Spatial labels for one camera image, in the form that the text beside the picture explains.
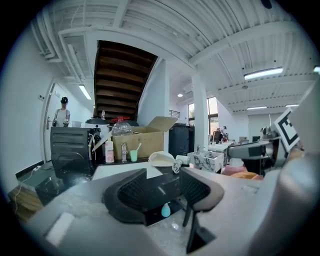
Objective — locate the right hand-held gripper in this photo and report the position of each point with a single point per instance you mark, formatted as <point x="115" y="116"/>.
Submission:
<point x="287" y="130"/>

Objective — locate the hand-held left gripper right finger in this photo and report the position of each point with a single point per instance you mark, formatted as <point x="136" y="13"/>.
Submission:
<point x="215" y="197"/>

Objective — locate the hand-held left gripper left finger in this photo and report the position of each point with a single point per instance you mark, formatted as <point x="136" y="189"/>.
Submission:
<point x="111" y="202"/>

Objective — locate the cream cloth bag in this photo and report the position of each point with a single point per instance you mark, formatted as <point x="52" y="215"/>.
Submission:
<point x="161" y="158"/>

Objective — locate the ceiling tube light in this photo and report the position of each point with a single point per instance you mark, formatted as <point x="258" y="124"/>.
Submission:
<point x="85" y="92"/>
<point x="263" y="73"/>
<point x="257" y="108"/>

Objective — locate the orange cushion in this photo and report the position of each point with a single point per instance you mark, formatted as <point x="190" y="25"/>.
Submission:
<point x="246" y="175"/>

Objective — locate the marble pattern sink cabinet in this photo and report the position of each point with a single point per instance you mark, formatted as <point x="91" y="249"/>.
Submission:
<point x="207" y="160"/>

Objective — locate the pink shower gel bottle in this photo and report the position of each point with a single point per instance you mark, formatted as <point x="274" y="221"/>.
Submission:
<point x="109" y="151"/>

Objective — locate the green plastic cup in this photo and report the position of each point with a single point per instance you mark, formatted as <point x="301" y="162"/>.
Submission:
<point x="133" y="156"/>

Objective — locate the white table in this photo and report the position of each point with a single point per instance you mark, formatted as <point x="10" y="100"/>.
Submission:
<point x="220" y="146"/>

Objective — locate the chrome faucet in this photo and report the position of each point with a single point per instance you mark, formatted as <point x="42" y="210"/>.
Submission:
<point x="124" y="152"/>

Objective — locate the green toothbrush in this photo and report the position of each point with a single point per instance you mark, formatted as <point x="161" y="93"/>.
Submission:
<point x="139" y="147"/>

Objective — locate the tall black cabinet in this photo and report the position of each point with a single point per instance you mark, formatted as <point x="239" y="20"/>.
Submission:
<point x="180" y="140"/>

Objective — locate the black appliance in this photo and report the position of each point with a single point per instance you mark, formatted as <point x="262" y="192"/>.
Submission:
<point x="67" y="150"/>

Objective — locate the brown cardboard box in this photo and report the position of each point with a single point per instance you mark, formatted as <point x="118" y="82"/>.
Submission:
<point x="147" y="141"/>

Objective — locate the white and black device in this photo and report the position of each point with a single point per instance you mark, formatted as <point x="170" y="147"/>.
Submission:
<point x="96" y="125"/>

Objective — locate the wooden boards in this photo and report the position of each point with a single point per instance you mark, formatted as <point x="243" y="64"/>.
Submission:
<point x="26" y="203"/>

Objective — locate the small clear drink bottle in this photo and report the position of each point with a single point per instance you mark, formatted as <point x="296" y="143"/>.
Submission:
<point x="103" y="115"/>

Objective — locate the wooden staircase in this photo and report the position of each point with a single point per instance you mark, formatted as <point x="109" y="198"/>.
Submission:
<point x="120" y="82"/>

